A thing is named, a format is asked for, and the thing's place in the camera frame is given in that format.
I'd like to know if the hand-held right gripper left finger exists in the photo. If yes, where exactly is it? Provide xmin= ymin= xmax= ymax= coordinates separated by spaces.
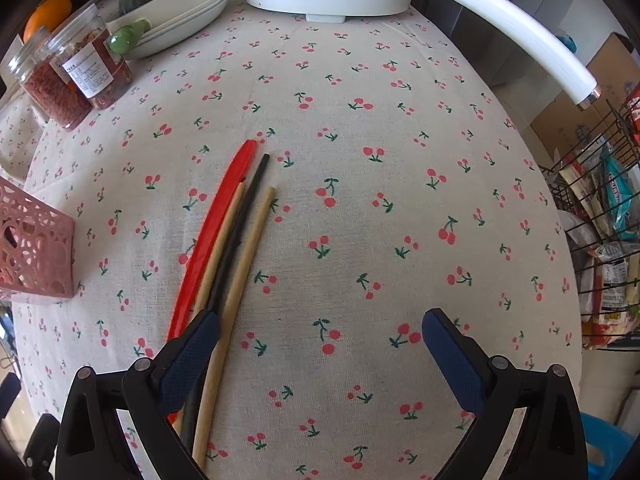
xmin=54 ymin=308 xmax=221 ymax=480

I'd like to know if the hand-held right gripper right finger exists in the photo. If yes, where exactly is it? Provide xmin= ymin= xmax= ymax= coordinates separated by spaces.
xmin=421 ymin=308 xmax=588 ymax=480

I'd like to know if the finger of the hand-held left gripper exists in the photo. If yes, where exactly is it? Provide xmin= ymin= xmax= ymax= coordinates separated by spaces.
xmin=22 ymin=412 xmax=62 ymax=478

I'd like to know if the black chopstick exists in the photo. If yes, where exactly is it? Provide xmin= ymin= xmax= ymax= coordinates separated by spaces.
xmin=182 ymin=152 xmax=271 ymax=453

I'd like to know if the red spoon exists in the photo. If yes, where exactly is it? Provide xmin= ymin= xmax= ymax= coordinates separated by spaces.
xmin=166 ymin=140 xmax=257 ymax=426

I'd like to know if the pink perforated utensil holder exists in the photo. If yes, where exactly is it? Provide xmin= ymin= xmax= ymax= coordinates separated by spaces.
xmin=0 ymin=176 xmax=76 ymax=301

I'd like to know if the cherry print tablecloth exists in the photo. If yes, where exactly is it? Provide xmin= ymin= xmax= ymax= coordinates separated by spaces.
xmin=0 ymin=0 xmax=586 ymax=480

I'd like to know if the white printed packet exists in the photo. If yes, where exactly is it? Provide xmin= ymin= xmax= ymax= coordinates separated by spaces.
xmin=585 ymin=242 xmax=640 ymax=321

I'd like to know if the blue plastic stool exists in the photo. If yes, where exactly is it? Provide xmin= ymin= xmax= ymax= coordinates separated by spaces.
xmin=582 ymin=412 xmax=640 ymax=480

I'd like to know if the blue snack packet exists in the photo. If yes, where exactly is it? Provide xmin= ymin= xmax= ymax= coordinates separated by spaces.
xmin=600 ymin=155 xmax=640 ymax=241

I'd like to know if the tall jar of red berries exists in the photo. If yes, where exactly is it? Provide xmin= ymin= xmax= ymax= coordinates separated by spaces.
xmin=7 ymin=27 xmax=93 ymax=132

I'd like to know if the labelled jar of dried food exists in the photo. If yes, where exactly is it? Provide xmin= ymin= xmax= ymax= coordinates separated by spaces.
xmin=47 ymin=4 xmax=135 ymax=110

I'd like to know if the white plate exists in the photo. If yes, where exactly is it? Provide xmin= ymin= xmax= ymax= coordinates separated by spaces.
xmin=107 ymin=0 xmax=230 ymax=43
xmin=125 ymin=0 xmax=231 ymax=60

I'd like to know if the green ceramic spoon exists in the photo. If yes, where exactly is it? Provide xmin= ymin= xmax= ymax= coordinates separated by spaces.
xmin=109 ymin=19 xmax=152 ymax=56

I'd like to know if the brown cardboard box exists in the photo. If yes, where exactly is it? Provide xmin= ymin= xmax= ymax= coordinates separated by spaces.
xmin=530 ymin=32 xmax=640 ymax=171

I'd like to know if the orange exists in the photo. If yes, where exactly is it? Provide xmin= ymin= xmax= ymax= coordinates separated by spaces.
xmin=22 ymin=0 xmax=72 ymax=43

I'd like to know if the black wire rack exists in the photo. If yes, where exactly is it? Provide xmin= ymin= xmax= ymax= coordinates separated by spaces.
xmin=540 ymin=95 xmax=640 ymax=356

